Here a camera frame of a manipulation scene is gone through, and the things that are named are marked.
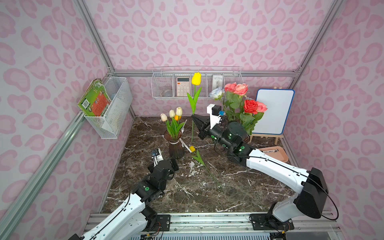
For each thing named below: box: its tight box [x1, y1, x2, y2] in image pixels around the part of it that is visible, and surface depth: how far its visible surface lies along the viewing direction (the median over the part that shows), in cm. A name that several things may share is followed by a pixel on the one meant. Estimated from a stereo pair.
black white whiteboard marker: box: [261, 149, 279, 153], surface depth 100 cm
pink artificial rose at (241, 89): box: [233, 83, 248, 98], surface depth 72 cm
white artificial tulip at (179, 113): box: [175, 107, 183, 127], surface depth 77 cm
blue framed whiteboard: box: [251, 88, 295, 135], surface depth 90 cm
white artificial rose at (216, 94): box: [209, 86, 226, 116], surface depth 78 cm
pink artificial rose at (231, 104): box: [224, 82, 239, 121], surface depth 78 cm
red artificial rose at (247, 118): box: [239, 99, 258, 136], surface depth 75 cm
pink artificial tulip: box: [160, 113, 170, 138], surface depth 83 cm
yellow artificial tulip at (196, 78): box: [186, 72, 202, 142], surface depth 54 cm
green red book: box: [77, 78, 112, 117], surface depth 73 cm
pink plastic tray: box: [258, 146, 289, 163], surface depth 100 cm
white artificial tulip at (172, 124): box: [168, 109, 178, 139], surface depth 84 cm
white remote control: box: [212, 75, 223, 90], surface depth 94 cm
